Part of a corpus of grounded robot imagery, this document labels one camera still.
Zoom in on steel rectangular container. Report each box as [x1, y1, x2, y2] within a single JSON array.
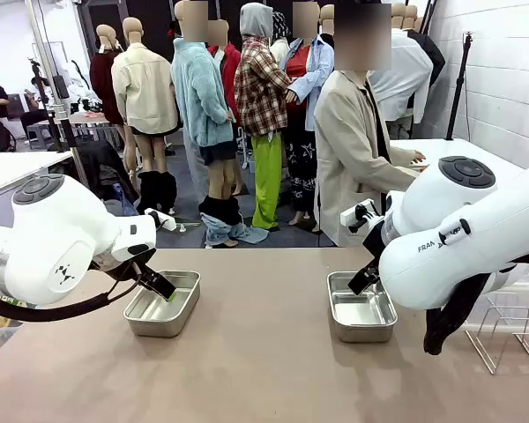
[[123, 270, 202, 339], [326, 271, 399, 344]]

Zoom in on mannequin in red jacket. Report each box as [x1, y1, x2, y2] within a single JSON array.
[[206, 19, 243, 129]]

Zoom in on mannequin in black jacket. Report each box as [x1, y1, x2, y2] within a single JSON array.
[[403, 4, 446, 89]]

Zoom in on mannequin in cream jacket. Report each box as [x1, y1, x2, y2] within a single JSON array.
[[110, 17, 181, 216]]

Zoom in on person in beige blazer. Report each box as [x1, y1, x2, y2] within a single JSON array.
[[313, 0, 428, 248]]

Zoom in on person's right forearm beige sleeve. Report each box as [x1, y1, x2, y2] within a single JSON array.
[[361, 160, 422, 194]]

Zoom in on mannequin in black coat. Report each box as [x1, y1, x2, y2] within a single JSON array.
[[318, 4, 336, 49]]

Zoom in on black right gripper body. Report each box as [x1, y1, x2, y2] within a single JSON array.
[[361, 219, 388, 271]]

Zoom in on mannequin with patterned headscarf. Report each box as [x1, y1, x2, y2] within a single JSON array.
[[271, 11, 292, 67]]

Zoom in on black tripod stand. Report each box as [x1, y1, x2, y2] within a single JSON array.
[[444, 31, 475, 141]]

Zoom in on mannequin in light blue fleece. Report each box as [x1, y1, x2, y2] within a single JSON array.
[[170, 0, 270, 249]]

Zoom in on mannequin in dark red sweater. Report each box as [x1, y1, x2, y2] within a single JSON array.
[[89, 24, 138, 190]]

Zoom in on black camera tripod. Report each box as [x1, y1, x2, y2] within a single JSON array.
[[27, 56, 56, 146]]

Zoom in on person's left forearm beige sleeve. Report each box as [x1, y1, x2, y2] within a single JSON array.
[[388, 146, 411, 167]]

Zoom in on black jacket on chair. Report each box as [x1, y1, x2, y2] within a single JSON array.
[[76, 139, 136, 208]]

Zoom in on mannequin in white shirt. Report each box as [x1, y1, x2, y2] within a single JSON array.
[[368, 2, 435, 140]]

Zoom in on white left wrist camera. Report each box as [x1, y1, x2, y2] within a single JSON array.
[[144, 208, 177, 232]]

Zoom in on mannequin in plaid shirt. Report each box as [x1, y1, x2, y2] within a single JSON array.
[[233, 3, 293, 232]]

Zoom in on gray plastic stool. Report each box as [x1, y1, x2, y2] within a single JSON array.
[[25, 122, 56, 151]]

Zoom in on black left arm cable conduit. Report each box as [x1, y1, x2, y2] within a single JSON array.
[[0, 259, 145, 323]]

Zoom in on metal wire rack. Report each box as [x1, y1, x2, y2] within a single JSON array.
[[461, 303, 529, 376]]

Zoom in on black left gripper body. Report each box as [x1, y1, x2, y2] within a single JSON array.
[[91, 249, 159, 286]]

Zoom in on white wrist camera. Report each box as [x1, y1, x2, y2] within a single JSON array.
[[144, 208, 177, 232], [339, 198, 387, 234]]

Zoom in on slanted metal pole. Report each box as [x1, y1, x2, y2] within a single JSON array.
[[26, 0, 92, 189]]

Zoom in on mannequin in blue shirt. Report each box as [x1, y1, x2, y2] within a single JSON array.
[[281, 2, 336, 234]]

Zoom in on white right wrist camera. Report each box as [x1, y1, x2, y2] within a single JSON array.
[[339, 198, 387, 234]]

